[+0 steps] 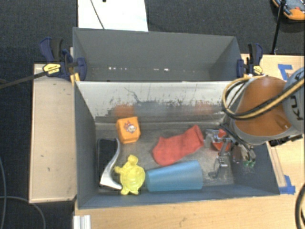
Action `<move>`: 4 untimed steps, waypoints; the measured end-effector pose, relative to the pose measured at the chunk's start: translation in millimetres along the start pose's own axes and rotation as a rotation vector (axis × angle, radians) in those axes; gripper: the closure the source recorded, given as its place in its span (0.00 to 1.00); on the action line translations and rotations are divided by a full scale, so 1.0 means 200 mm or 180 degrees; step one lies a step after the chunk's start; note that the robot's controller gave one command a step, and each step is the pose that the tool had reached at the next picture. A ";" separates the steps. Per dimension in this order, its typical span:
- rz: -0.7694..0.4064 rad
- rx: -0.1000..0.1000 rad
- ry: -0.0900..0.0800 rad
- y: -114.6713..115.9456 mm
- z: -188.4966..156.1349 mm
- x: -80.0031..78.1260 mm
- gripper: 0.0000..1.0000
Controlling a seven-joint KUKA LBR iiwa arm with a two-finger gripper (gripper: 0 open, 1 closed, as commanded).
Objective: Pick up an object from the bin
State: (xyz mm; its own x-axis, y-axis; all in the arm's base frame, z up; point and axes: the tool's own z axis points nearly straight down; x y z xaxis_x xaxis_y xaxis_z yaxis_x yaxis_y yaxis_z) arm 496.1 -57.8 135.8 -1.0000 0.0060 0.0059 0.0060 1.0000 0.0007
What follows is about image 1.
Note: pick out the grey metal bin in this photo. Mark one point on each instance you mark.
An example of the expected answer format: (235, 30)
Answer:
(152, 56)

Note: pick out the orange cube with print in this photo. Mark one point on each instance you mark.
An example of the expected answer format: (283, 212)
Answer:
(128, 130)

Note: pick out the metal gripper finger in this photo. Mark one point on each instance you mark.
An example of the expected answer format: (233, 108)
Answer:
(223, 162)
(210, 137)

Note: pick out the black cylinder on white bracket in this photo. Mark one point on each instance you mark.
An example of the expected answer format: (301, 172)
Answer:
(280, 142)

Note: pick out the red cloth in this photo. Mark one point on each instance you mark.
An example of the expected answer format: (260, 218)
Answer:
(177, 147)

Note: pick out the blue cup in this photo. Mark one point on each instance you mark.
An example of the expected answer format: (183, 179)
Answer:
(175, 176)

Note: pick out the pale wood board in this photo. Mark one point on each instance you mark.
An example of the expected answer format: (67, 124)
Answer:
(53, 137)

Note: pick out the black flat block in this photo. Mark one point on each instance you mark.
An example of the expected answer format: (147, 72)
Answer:
(106, 151)

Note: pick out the yellow toy turtle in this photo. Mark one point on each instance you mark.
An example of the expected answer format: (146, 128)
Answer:
(131, 175)

